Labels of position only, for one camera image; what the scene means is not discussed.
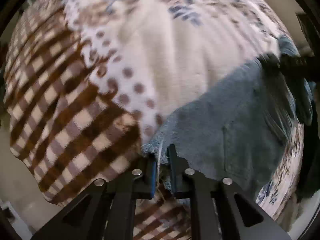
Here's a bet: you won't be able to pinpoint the floral and checked blanket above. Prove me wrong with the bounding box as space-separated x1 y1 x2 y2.
4 0 304 239

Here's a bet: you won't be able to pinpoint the light blue denim pants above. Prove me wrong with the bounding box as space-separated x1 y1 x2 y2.
142 36 312 199

